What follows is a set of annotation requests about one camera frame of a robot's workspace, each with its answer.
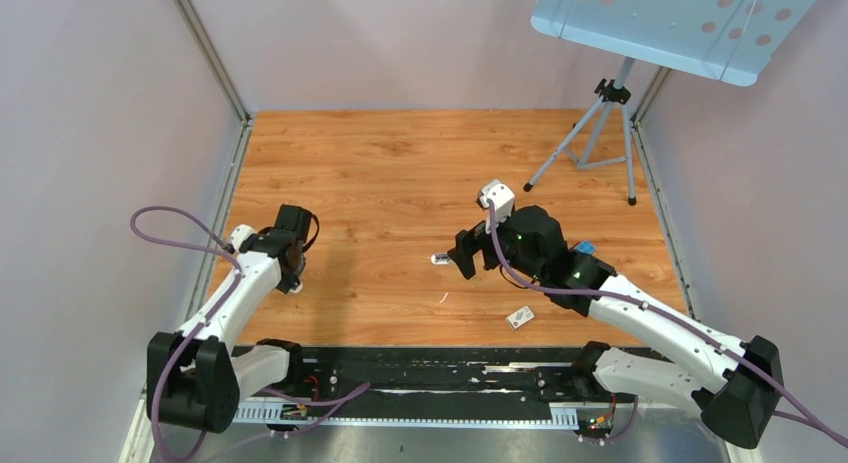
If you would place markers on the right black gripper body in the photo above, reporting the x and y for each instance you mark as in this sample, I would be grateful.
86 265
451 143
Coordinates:
507 248

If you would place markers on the blue orange toy block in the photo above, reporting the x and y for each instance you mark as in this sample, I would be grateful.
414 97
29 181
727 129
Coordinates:
585 247

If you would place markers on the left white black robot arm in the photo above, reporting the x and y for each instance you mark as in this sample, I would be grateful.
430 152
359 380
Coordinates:
225 327

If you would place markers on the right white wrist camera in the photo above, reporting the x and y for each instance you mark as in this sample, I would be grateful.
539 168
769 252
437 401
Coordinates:
499 198

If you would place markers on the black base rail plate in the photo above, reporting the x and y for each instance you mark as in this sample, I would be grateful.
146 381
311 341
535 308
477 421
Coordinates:
442 387

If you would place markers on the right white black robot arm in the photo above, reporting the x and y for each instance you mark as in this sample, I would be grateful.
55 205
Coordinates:
729 383

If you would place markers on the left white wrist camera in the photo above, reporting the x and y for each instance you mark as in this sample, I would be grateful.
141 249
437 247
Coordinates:
239 235

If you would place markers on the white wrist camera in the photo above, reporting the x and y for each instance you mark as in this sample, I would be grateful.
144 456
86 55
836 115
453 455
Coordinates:
499 198
239 235

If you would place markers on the grey tripod stand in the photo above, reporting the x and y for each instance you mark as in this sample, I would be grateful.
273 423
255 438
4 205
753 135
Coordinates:
609 94

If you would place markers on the small white staple box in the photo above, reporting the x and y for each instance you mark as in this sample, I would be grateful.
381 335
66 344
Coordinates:
520 317

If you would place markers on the light blue perforated tray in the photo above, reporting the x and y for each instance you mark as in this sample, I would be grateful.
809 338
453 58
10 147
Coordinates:
731 41

